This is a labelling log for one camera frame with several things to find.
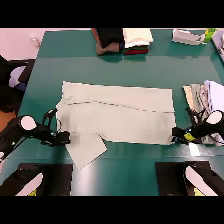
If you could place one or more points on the white box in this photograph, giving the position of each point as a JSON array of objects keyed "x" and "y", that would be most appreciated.
[{"x": 186, "y": 36}]

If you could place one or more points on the white T-shirt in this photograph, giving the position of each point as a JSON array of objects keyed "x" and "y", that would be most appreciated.
[{"x": 116, "y": 113}]

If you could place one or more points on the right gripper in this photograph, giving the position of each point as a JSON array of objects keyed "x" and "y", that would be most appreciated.
[{"x": 179, "y": 134}]

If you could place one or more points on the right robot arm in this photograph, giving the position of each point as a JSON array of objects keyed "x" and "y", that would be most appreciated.
[{"x": 215, "y": 117}]

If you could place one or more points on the green box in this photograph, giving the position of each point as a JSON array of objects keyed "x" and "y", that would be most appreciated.
[{"x": 210, "y": 35}]

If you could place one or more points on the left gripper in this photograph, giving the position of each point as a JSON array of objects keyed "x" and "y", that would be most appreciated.
[{"x": 62, "y": 137}]

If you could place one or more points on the red garment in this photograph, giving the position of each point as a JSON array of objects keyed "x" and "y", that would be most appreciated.
[{"x": 136, "y": 52}]

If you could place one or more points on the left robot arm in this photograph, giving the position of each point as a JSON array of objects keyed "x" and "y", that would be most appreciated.
[{"x": 28, "y": 123}]

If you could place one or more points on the white garment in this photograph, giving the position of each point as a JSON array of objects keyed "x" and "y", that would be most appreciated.
[{"x": 136, "y": 36}]

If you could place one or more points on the heap of clothes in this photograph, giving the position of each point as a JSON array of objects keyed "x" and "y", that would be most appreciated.
[{"x": 208, "y": 95}]

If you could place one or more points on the green garment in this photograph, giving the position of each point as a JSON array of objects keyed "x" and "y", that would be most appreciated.
[{"x": 136, "y": 49}]

